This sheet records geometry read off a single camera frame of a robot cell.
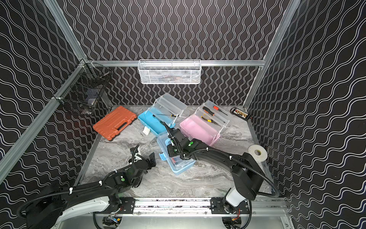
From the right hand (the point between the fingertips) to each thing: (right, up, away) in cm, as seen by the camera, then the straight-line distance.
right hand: (170, 150), depth 84 cm
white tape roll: (+58, -4, +11) cm, 59 cm away
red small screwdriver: (+32, +26, +20) cm, 46 cm away
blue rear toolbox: (-6, +23, +22) cm, 32 cm away
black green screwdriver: (-8, +15, +25) cm, 31 cm away
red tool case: (-43, +16, +20) cm, 50 cm away
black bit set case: (+53, +23, +30) cm, 65 cm away
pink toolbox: (+24, +14, +17) cm, 32 cm away
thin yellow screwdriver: (-1, +21, +20) cm, 29 cm away
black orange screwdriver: (+25, +24, +17) cm, 39 cm away
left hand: (-13, -2, -1) cm, 13 cm away
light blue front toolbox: (+5, -7, -4) cm, 10 cm away
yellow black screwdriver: (+27, +17, +17) cm, 36 cm away
